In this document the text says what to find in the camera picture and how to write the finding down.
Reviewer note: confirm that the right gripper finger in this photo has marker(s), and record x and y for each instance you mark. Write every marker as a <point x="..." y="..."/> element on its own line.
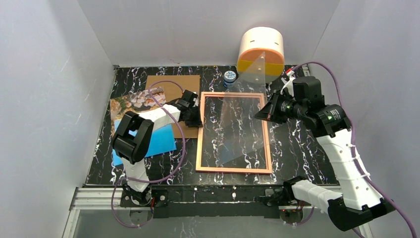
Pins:
<point x="266" y="116"/>
<point x="271" y="106"/>

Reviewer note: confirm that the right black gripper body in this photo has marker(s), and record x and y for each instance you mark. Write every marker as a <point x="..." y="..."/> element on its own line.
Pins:
<point x="273" y="107"/>

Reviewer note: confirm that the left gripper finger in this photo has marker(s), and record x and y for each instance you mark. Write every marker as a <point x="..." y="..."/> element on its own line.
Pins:
<point x="190" y="121"/>
<point x="197" y="121"/>

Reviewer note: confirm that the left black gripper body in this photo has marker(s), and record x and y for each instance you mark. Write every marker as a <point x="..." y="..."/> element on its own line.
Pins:
<point x="192" y="115"/>

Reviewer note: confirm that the beach landscape photo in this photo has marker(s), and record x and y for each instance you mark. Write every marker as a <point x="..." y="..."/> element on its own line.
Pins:
<point x="162" y="140"/>

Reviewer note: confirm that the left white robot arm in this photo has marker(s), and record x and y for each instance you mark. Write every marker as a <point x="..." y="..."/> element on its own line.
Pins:
<point x="132" y="137"/>

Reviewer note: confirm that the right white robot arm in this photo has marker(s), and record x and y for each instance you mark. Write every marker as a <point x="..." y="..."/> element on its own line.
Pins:
<point x="358" y="202"/>

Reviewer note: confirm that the small blue white jar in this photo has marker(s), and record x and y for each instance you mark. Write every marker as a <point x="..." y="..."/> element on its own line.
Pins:
<point x="229" y="77"/>

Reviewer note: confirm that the round cream drawer cabinet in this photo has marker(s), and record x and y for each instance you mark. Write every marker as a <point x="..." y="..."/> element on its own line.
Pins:
<point x="261" y="52"/>

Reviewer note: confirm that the aluminium right side rail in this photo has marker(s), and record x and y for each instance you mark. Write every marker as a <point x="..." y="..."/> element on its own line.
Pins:
<point x="322" y="119"/>

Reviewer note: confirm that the aluminium rail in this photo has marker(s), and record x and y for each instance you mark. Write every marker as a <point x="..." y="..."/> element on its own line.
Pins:
<point x="109" y="198"/>
<point x="322" y="119"/>

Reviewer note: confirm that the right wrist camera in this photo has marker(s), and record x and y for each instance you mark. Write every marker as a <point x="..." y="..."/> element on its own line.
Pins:
<point x="288" y="86"/>

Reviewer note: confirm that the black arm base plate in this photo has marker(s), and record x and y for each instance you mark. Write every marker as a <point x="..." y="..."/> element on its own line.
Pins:
<point x="170" y="201"/>

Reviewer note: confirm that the aluminium front rail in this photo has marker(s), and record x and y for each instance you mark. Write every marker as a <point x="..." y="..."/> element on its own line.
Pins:
<point x="109" y="198"/>

